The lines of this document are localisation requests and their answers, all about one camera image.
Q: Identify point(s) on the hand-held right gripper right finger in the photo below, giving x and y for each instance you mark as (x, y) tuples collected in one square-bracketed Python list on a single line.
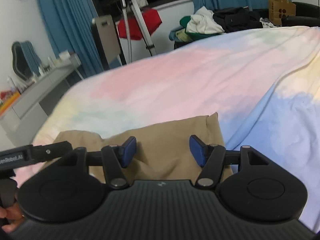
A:
[(196, 150)]

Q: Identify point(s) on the blue garment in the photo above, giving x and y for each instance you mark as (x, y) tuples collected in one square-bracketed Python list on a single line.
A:
[(172, 33)]

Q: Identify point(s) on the green garment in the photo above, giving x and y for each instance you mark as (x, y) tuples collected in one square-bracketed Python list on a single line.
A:
[(186, 21)]

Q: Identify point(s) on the black sofa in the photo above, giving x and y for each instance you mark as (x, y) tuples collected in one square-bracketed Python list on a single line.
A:
[(305, 17)]

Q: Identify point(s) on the tan sweatshirt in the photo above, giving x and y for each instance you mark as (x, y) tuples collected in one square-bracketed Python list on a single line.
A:
[(162, 142)]

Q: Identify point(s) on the white hanging garment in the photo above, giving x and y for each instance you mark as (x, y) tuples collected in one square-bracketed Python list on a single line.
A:
[(141, 0)]

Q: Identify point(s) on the person's left hand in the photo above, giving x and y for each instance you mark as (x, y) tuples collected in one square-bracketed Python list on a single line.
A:
[(11, 213)]

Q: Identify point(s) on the yellow-green garment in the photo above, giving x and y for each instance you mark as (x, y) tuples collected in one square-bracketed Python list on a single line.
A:
[(181, 36)]

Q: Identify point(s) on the red garment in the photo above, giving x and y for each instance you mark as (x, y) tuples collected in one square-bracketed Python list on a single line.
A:
[(152, 20)]

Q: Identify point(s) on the black jacket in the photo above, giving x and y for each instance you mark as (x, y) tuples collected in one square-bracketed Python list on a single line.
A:
[(235, 20)]

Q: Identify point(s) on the orange box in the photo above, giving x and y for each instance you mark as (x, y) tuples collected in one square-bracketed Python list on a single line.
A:
[(7, 105)]

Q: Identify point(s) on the wavy-framed mirror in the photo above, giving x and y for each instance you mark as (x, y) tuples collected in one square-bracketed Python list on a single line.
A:
[(25, 60)]

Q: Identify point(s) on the garment steamer stand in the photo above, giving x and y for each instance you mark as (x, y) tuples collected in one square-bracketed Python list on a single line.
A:
[(143, 27)]

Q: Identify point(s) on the white vanity desk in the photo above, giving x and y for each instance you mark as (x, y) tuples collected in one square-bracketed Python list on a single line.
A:
[(30, 100)]

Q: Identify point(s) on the brown paper bag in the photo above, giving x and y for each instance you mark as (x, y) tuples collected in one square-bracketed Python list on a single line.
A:
[(280, 10)]

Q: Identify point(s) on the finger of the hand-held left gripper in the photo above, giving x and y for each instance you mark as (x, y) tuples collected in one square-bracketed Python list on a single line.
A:
[(50, 152)]

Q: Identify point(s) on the white patterned cloth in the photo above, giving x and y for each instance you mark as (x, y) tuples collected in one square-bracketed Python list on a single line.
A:
[(267, 23)]

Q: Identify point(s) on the pastel tie-dye blanket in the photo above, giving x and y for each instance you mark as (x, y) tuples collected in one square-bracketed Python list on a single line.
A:
[(200, 80)]

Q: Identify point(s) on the white spray bottle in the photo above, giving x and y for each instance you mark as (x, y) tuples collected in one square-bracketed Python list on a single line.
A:
[(11, 83)]

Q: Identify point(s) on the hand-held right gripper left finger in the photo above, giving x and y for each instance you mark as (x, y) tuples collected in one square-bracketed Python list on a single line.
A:
[(128, 152)]

